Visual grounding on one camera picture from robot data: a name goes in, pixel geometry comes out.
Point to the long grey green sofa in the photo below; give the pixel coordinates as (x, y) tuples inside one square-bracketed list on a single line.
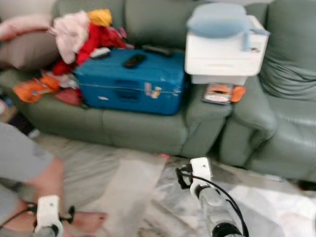
[(138, 131)]

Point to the person leg in grey shorts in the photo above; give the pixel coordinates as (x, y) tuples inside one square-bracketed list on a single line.
[(19, 158)]

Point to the orange printed flat packet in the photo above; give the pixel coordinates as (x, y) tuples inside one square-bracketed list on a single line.
[(222, 94)]

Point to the blue hard suitcase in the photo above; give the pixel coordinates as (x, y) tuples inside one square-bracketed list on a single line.
[(128, 84)]

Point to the grey green sofa corner seat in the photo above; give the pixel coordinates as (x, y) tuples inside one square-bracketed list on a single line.
[(281, 123)]

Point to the short black remote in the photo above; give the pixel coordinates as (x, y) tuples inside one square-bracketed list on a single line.
[(135, 60)]

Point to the orange plastic packet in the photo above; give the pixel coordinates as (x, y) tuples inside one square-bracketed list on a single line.
[(34, 90)]

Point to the long black remote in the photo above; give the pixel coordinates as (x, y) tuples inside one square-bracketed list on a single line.
[(158, 50)]

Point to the red cloth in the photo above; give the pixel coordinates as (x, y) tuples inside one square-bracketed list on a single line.
[(98, 42)]

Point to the brown pillow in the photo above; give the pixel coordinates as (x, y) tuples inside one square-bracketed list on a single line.
[(24, 52)]

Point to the yellow cloth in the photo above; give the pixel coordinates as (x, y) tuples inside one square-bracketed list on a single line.
[(100, 17)]

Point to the pink cloth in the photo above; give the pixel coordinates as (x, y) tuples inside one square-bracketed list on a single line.
[(71, 32)]

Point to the pink pillow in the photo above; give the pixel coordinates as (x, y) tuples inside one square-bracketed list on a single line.
[(24, 27)]

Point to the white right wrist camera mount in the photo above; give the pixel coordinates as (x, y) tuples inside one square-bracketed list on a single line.
[(201, 172)]

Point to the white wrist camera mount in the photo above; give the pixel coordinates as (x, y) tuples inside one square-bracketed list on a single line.
[(48, 212), (201, 172)]

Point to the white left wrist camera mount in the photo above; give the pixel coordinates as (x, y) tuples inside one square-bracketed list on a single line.
[(48, 212)]

